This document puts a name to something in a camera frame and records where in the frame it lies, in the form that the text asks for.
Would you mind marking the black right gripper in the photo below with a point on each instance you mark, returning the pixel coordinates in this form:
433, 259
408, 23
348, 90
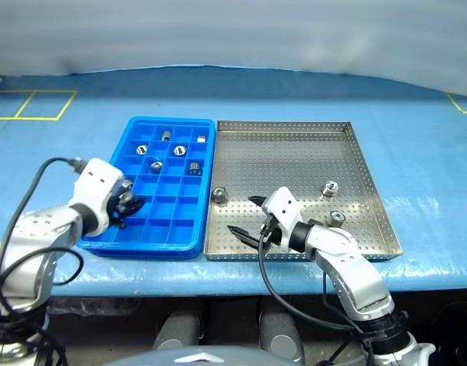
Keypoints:
272, 234

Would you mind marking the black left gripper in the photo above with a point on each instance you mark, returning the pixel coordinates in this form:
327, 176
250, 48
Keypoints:
115, 213

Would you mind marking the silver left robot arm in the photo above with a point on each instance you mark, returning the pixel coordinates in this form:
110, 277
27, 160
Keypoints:
35, 244

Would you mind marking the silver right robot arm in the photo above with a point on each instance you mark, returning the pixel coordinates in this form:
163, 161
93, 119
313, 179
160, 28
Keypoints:
351, 267

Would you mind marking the blue compartment tray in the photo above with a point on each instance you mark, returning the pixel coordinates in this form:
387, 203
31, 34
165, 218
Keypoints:
168, 228

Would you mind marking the perforated steel tray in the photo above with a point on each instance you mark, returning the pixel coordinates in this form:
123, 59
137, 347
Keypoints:
286, 160

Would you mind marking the metal roller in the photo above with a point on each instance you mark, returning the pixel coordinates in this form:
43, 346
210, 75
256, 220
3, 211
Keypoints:
179, 150
329, 188
155, 165
201, 139
141, 149
337, 217
219, 194
128, 184
195, 168
165, 135

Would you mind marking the grey rounded cylinder shape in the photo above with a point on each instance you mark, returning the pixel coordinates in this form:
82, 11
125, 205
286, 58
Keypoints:
280, 331
176, 331

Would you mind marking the blue table cover sheet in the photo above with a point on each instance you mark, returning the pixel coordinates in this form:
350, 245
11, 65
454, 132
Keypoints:
103, 95

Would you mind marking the yellow tape double square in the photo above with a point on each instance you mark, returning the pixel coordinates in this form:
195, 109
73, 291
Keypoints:
68, 103

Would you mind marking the grey curved body shell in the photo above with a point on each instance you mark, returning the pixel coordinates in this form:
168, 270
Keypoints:
202, 358

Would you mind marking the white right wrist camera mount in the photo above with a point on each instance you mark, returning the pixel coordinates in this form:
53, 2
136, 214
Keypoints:
284, 209

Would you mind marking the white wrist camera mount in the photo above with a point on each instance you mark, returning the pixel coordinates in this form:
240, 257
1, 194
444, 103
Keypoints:
284, 209
96, 187

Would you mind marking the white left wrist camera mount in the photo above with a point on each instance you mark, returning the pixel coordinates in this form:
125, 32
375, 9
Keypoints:
96, 187

